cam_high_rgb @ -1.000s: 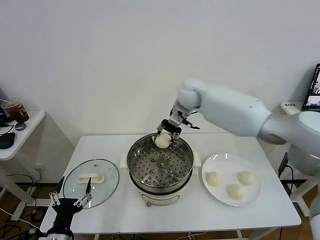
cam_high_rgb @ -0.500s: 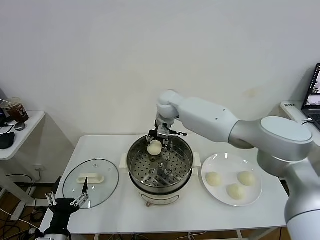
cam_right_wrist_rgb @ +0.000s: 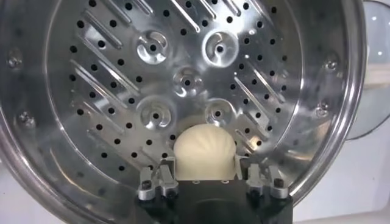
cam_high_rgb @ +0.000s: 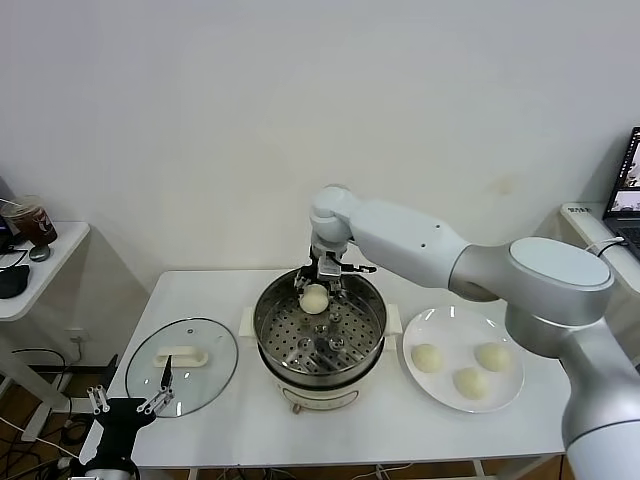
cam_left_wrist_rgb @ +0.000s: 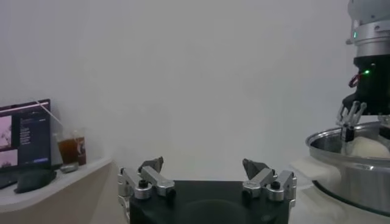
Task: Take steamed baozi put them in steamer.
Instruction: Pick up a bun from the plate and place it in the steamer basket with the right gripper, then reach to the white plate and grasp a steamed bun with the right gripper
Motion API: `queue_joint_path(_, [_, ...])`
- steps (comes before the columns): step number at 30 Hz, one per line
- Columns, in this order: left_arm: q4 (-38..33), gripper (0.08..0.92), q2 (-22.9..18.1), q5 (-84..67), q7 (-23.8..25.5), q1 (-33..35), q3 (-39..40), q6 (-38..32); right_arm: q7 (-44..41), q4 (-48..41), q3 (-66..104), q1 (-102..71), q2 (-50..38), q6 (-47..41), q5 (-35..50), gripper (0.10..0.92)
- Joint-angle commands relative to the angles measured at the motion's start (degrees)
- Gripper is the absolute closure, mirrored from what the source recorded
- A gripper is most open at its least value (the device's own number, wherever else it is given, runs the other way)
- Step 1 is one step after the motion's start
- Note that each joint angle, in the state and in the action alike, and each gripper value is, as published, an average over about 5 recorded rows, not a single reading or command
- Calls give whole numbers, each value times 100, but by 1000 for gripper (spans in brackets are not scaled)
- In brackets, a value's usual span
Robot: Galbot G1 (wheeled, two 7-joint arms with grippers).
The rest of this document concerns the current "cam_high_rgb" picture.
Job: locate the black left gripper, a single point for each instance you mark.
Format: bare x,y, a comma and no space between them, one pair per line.
117,425

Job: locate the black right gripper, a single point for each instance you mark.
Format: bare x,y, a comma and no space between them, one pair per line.
315,252

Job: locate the white steamed baozi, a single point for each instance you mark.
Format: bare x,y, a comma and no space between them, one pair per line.
493,357
426,358
470,384
314,300

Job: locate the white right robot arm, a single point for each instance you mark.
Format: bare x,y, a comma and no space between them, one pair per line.
400,240

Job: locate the perforated steel steamer basket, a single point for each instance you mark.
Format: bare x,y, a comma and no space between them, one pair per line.
360,320

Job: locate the white electric cooker base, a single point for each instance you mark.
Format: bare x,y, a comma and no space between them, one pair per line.
320,397

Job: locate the white side table with cup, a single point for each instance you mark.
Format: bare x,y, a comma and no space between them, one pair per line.
60,270

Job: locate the white round plate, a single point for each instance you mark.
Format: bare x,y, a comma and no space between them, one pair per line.
440,390

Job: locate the black computer mouse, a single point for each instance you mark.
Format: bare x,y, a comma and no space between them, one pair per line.
12,281

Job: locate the round grey coaster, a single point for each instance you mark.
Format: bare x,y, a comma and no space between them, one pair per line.
40,252

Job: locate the iced coffee plastic cup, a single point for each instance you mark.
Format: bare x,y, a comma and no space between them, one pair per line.
34,226

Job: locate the white drinking straw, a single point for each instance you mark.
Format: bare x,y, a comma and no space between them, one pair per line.
10,202

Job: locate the dark screen device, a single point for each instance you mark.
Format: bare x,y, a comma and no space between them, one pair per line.
4,192

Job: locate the white side table with laptop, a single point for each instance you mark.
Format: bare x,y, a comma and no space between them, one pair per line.
580,225

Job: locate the white label sticker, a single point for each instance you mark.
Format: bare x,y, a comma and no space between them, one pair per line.
579,210

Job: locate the open dark laptop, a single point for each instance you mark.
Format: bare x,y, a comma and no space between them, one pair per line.
625,215

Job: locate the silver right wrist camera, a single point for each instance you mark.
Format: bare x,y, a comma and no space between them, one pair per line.
329,267

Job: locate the white wall outlet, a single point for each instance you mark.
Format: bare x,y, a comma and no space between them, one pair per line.
80,336

